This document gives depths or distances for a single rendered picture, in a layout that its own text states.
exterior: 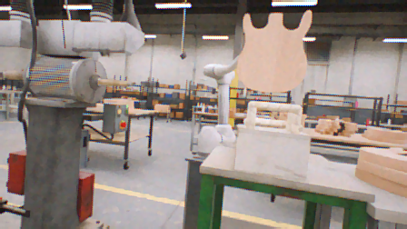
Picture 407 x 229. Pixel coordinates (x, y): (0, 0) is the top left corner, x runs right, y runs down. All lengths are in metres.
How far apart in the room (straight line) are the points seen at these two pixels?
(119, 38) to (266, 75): 0.75
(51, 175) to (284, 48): 1.44
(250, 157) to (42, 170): 1.16
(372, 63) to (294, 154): 12.71
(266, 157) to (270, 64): 0.51
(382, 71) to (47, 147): 13.42
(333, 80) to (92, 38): 12.20
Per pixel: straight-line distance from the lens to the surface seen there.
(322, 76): 12.63
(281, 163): 0.88
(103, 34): 1.17
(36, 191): 1.59
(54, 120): 1.42
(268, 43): 1.19
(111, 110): 1.53
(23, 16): 1.65
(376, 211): 0.95
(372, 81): 13.41
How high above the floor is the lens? 1.20
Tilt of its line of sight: 3 degrees down
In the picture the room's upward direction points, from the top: 5 degrees clockwise
